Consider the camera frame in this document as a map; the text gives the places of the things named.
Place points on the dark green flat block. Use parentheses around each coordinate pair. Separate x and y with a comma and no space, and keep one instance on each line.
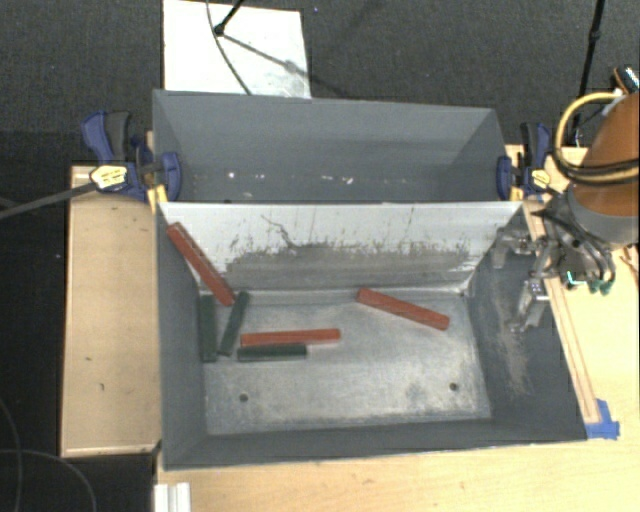
(234,324)
(208,330)
(272,353)

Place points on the red-brown flat block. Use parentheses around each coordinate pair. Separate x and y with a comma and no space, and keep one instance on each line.
(200,262)
(290,337)
(402,308)

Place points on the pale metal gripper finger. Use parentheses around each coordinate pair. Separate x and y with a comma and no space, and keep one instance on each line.
(533,305)
(506,245)

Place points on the grey metal bin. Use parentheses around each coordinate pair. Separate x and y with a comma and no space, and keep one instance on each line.
(350,390)

